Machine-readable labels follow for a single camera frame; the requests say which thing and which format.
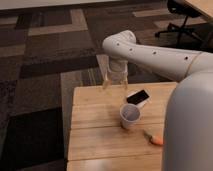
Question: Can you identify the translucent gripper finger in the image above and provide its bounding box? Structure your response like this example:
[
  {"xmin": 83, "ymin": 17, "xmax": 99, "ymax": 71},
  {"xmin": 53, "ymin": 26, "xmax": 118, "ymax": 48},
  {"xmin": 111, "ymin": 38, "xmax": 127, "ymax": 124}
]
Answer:
[
  {"xmin": 121, "ymin": 77, "xmax": 128, "ymax": 90},
  {"xmin": 103, "ymin": 74, "xmax": 110, "ymax": 89}
]

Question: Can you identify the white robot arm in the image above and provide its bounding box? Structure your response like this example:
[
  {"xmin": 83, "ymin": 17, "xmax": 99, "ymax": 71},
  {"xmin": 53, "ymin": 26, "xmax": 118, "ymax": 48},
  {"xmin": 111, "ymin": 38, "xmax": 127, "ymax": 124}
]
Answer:
[{"xmin": 102, "ymin": 30, "xmax": 213, "ymax": 171}]

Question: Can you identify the black office chair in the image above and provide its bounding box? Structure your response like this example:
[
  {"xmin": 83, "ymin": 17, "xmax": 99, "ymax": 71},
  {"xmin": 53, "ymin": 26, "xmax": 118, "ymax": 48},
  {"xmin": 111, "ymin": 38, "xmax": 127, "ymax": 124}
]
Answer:
[{"xmin": 154, "ymin": 0, "xmax": 210, "ymax": 47}]

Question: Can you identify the wooden desk corner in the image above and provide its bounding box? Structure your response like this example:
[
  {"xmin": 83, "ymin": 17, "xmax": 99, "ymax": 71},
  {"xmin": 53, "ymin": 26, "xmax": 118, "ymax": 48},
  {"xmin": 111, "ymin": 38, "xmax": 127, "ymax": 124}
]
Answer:
[{"xmin": 185, "ymin": 0, "xmax": 213, "ymax": 19}]

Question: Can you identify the orange toy carrot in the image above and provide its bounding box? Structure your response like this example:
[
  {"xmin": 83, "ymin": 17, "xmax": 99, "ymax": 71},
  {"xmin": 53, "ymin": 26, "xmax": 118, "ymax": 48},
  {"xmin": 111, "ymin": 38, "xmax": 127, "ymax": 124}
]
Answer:
[{"xmin": 143, "ymin": 131, "xmax": 163, "ymax": 146}]

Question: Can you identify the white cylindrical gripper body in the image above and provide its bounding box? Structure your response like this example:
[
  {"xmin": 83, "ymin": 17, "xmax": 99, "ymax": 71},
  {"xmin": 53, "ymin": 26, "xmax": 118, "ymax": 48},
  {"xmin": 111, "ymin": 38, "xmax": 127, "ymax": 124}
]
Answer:
[{"xmin": 107, "ymin": 58, "xmax": 128, "ymax": 80}]

